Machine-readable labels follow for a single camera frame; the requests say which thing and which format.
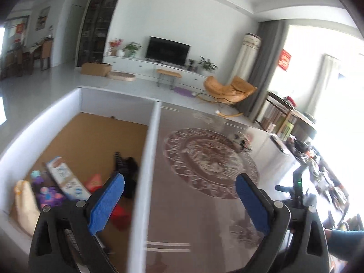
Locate brown dining chair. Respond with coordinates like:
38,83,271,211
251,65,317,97
40,40,54,71

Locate white television cabinet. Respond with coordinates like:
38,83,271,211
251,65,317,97
102,55,212,85

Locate wooden bench with metal legs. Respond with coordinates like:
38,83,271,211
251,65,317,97
156,69,182,89

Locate red wall hanging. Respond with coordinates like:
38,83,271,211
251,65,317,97
279,49,293,71

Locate purple lobster toy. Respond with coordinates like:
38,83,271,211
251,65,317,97
38,186,64,209

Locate brown patterned wooden desktop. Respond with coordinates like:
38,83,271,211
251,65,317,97
145,102,313,273

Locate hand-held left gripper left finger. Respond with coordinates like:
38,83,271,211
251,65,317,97
28,172,126,273

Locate framed wall painting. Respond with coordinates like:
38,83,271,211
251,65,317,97
35,6,51,31

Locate large leafy potted plant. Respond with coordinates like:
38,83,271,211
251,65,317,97
198,56,218,73

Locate dark wooden chair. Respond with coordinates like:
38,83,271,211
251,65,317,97
254,91,293,137

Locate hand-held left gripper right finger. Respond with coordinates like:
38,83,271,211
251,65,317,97
235,173,330,273

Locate green plastic stool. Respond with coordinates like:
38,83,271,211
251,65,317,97
280,119,295,140

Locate dark glass display cabinet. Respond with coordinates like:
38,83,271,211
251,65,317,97
76,0,126,68

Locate red snack packet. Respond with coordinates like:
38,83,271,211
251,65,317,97
84,173,132,231

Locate black television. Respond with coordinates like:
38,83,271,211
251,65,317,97
146,36,190,66

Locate white cardboard box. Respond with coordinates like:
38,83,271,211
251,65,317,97
0,87,162,273

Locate white medicine box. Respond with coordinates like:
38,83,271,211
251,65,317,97
45,156,91,201

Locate brown cardboard box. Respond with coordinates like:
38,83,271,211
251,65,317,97
81,62,112,77

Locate white sheer curtain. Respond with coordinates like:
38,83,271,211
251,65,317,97
306,54,342,120

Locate cream plush toy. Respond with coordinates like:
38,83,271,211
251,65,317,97
14,180,42,236

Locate purple floor mat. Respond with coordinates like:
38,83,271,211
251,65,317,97
173,87,194,97

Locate round beige floor cushion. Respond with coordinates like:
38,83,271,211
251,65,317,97
108,71,136,81

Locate grey curtain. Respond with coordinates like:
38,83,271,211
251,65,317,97
242,20,288,120

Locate wooden dining table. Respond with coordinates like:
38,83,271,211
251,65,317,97
23,45,43,69

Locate metal wire hair clip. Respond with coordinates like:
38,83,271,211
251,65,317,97
234,135,253,152

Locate orange rocking chair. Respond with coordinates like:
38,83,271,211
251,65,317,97
196,76,258,118

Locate covered standing air conditioner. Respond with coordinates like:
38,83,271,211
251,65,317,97
230,33,261,83

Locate dark flat packet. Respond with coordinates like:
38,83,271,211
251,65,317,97
270,135,292,155

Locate red flowers in vase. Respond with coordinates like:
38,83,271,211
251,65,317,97
109,38,123,56

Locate black pouch with bead trim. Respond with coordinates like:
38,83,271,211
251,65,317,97
114,152,127,174

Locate white door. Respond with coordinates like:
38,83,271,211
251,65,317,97
61,4,86,66

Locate black velvet pouch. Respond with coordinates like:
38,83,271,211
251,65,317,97
124,157,140,200

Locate purple carrot toy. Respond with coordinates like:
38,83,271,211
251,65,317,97
30,170,47,195

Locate person's right forearm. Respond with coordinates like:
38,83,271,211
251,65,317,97
326,227,364,262

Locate pile of assorted bags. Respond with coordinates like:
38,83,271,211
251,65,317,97
290,139,350,214

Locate green plant in glass vase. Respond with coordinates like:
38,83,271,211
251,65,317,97
123,42,143,58

